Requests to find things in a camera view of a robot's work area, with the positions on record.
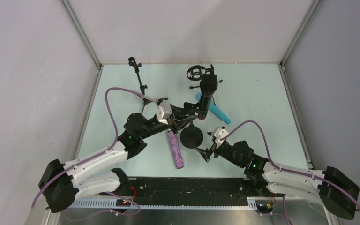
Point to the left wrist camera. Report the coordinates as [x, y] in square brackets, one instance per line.
[164, 111]

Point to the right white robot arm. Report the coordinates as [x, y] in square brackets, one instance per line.
[330, 188]

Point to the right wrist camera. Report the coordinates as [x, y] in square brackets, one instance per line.
[219, 136]

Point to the black microphone orange end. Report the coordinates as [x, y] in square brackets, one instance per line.
[208, 86]

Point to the right circuit board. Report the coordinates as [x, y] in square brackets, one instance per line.
[264, 208]

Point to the black round base stand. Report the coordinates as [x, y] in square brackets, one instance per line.
[191, 136]

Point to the blue microphone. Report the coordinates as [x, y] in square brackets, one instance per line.
[218, 113]

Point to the left circuit board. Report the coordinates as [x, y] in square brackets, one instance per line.
[123, 203]

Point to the tall black tripod stand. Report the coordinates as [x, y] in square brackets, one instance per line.
[136, 66]

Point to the circuit board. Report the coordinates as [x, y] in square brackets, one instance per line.
[123, 203]
[264, 208]

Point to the purple glitter microphone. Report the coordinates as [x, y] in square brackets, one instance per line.
[175, 149]

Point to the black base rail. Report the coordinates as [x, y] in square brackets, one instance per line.
[189, 191]

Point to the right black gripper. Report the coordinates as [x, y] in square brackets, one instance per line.
[213, 148]

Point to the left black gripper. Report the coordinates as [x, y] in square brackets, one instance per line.
[177, 113]

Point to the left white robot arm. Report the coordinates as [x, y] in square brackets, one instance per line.
[63, 183]

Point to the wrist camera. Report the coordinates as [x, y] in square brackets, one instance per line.
[219, 136]
[164, 111]

